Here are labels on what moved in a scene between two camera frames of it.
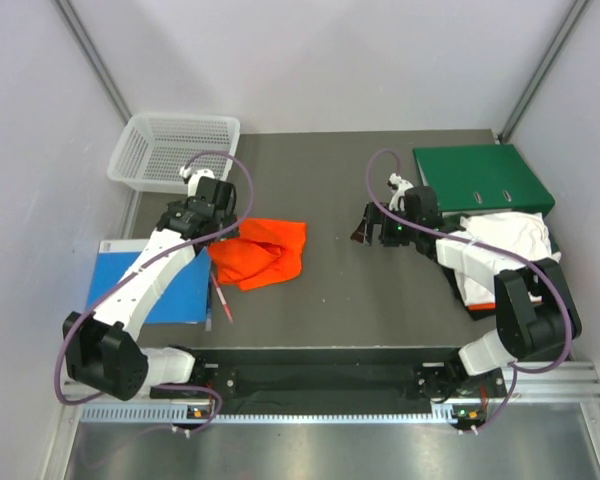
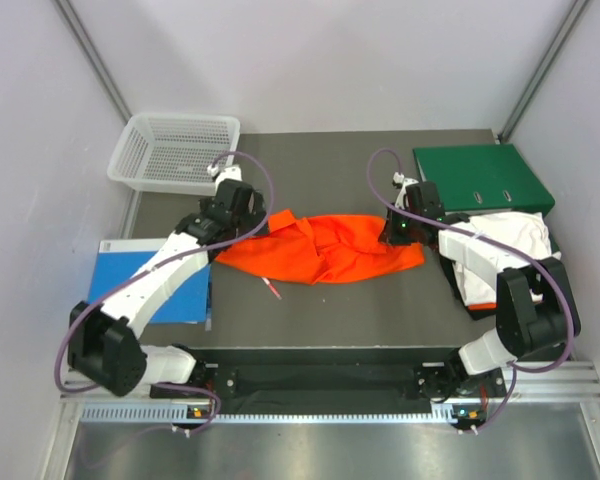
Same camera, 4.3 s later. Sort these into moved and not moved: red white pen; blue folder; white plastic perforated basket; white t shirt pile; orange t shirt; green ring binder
Moved: orange t shirt; red white pen
Not moved: blue folder; white plastic perforated basket; green ring binder; white t shirt pile
